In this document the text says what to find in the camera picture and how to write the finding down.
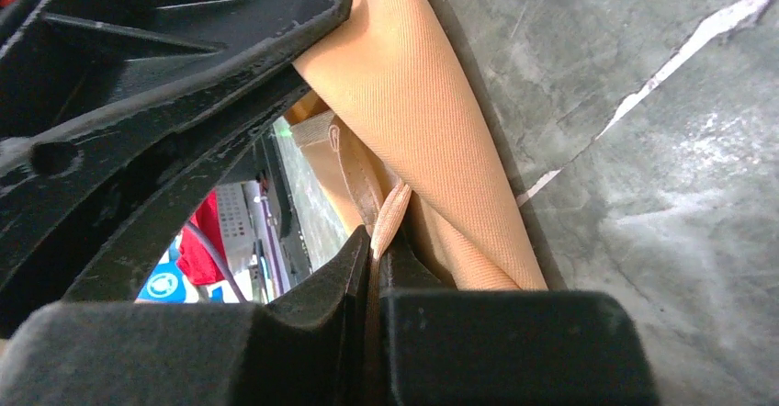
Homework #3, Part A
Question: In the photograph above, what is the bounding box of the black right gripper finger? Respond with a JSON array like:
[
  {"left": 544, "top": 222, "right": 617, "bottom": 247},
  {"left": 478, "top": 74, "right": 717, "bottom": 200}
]
[
  {"left": 1, "top": 67, "right": 310, "bottom": 337},
  {"left": 261, "top": 226, "right": 370, "bottom": 405},
  {"left": 378, "top": 232, "right": 454, "bottom": 306},
  {"left": 1, "top": 0, "right": 352, "bottom": 283}
]

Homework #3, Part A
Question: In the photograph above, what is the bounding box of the peach satin napkin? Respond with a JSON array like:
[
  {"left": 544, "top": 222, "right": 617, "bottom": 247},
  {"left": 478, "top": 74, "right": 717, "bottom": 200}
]
[{"left": 292, "top": 0, "right": 547, "bottom": 290}]

